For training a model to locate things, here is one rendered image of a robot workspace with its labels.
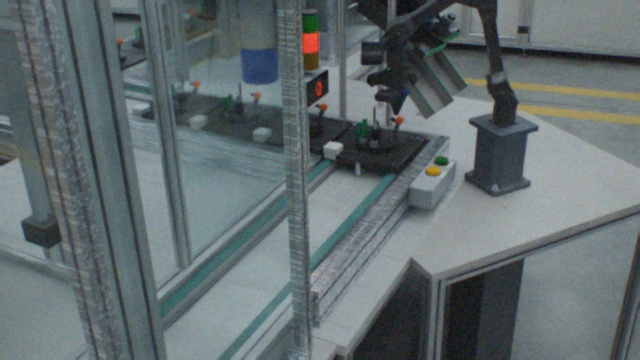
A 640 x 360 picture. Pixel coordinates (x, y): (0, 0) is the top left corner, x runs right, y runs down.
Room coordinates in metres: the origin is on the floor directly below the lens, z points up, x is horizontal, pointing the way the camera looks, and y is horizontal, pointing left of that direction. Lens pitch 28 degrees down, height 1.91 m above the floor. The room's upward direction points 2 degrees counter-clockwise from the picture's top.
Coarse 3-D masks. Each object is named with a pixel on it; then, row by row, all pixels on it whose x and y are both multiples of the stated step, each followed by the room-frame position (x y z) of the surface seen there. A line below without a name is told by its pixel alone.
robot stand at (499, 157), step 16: (480, 128) 1.88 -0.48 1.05; (496, 128) 1.86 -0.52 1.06; (512, 128) 1.85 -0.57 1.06; (528, 128) 1.85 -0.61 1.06; (480, 144) 1.89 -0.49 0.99; (496, 144) 1.83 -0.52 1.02; (512, 144) 1.84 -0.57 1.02; (480, 160) 1.88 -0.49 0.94; (496, 160) 1.83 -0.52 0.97; (512, 160) 1.84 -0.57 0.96; (480, 176) 1.88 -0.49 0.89; (496, 176) 1.83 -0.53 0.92; (512, 176) 1.84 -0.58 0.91; (496, 192) 1.81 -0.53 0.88
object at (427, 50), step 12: (360, 0) 2.25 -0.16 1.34; (372, 0) 2.22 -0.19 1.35; (384, 0) 2.35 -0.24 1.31; (396, 0) 2.32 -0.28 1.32; (408, 0) 2.29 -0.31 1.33; (360, 12) 2.25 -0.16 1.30; (372, 12) 2.22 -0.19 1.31; (384, 12) 2.20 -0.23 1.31; (396, 12) 2.32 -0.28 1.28; (408, 12) 2.29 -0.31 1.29; (384, 24) 2.19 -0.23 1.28; (420, 36) 2.23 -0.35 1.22; (432, 36) 2.23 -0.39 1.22; (420, 48) 2.16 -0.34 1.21; (432, 48) 2.18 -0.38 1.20
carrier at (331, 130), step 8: (312, 120) 2.11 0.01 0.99; (328, 120) 2.15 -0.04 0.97; (336, 120) 2.15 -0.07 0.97; (312, 128) 2.05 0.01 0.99; (320, 128) 2.05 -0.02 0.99; (328, 128) 2.09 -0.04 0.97; (336, 128) 2.09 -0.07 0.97; (344, 128) 2.08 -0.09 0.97; (312, 136) 2.02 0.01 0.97; (320, 136) 2.03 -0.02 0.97; (328, 136) 2.03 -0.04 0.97; (336, 136) 2.03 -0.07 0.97; (312, 144) 1.97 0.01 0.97; (320, 144) 1.97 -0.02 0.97; (312, 152) 1.93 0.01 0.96; (320, 152) 1.93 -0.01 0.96
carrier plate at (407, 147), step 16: (352, 128) 2.08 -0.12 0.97; (368, 128) 2.08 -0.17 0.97; (384, 128) 2.08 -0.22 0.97; (352, 144) 1.96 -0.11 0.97; (400, 144) 1.95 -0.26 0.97; (416, 144) 1.95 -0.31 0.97; (336, 160) 1.89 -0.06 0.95; (352, 160) 1.87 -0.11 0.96; (368, 160) 1.85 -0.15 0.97; (384, 160) 1.85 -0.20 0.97; (400, 160) 1.85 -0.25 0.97
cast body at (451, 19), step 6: (444, 18) 2.30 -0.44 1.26; (450, 18) 2.29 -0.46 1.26; (438, 24) 2.31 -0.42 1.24; (444, 24) 2.30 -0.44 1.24; (450, 24) 2.28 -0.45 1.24; (438, 30) 2.31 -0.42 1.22; (444, 30) 2.30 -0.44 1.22; (450, 30) 2.29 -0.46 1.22; (456, 30) 2.31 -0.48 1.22; (444, 36) 2.29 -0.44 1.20
